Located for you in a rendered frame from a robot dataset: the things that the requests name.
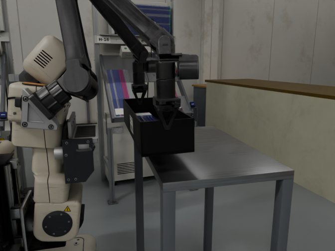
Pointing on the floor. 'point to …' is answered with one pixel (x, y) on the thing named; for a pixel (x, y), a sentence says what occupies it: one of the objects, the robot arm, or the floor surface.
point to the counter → (280, 125)
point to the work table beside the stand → (166, 223)
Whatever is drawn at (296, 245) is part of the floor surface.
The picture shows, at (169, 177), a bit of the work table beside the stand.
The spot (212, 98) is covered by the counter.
